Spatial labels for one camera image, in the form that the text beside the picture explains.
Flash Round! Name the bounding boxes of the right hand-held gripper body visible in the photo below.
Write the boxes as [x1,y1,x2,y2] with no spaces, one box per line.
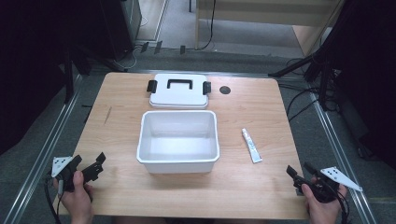
[306,166,364,204]

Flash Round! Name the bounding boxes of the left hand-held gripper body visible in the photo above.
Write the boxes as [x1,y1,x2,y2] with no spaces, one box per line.
[50,156,84,192]

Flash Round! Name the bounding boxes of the person's left hand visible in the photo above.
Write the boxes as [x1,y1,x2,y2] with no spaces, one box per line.
[52,170,95,224]

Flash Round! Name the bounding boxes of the person's right hand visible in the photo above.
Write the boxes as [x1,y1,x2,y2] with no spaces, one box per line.
[300,183,348,224]

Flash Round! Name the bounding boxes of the white ointment tube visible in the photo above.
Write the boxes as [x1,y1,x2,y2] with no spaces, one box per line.
[241,127,263,164]

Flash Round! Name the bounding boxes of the white plastic storage box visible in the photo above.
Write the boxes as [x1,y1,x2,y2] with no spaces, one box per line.
[135,109,221,175]

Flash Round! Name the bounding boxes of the black tripod stand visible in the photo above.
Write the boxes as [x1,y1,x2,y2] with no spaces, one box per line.
[267,36,342,112]

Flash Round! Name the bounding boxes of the black curtain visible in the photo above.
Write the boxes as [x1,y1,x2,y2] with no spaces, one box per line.
[323,0,396,171]
[0,0,108,157]

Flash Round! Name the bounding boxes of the dark cabinet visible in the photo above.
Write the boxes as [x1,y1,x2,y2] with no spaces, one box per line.
[101,0,143,63]

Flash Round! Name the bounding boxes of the light wooden furniture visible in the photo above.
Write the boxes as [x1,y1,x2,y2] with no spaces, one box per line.
[193,0,345,58]

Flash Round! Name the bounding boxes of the metal floor rail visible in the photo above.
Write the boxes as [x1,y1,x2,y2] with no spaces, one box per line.
[306,82,379,224]
[2,74,83,224]

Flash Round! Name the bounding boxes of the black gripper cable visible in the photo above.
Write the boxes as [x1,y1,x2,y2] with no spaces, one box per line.
[43,175,64,224]
[334,186,352,224]

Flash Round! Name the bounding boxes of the black floor cables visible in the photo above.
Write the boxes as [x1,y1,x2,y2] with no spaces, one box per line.
[284,78,321,123]

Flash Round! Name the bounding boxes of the white lid with black handle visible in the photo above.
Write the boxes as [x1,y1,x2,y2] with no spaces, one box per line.
[146,73,213,110]

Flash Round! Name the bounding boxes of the white floor cable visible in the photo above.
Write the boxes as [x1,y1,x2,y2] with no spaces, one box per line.
[123,14,149,70]

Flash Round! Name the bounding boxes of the black hanging cable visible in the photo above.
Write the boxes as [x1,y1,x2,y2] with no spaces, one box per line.
[198,0,218,51]

